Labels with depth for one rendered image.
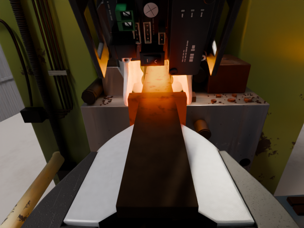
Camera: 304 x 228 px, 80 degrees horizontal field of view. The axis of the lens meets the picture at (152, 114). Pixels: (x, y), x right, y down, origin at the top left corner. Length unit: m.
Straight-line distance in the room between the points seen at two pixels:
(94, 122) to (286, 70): 0.54
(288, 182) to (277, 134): 0.98
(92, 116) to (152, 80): 0.23
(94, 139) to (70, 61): 0.26
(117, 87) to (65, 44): 0.23
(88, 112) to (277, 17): 0.51
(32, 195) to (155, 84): 0.54
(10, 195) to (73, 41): 1.33
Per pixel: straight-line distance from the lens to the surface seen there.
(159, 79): 0.21
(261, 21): 0.59
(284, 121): 0.74
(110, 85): 0.43
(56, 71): 0.60
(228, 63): 0.44
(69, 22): 0.58
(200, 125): 0.37
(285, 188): 1.65
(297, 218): 0.58
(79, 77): 0.60
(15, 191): 1.72
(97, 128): 0.41
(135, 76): 0.20
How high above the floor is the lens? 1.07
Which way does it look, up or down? 28 degrees down
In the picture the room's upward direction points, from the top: 2 degrees counter-clockwise
